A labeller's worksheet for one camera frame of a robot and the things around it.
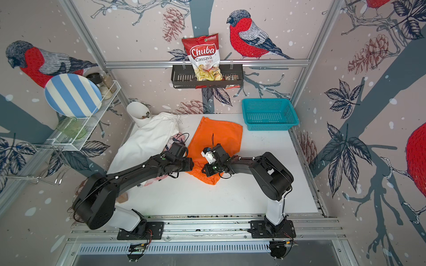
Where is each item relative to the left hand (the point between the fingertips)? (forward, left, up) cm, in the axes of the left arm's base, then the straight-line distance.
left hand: (193, 162), depth 88 cm
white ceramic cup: (+37, +41, +2) cm, 55 cm away
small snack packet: (+38, -20, +28) cm, 51 cm away
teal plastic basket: (+44, -52, -8) cm, 69 cm away
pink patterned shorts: (+20, +12, -4) cm, 24 cm away
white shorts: (+17, +30, -2) cm, 34 cm away
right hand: (-2, -5, -6) cm, 8 cm away
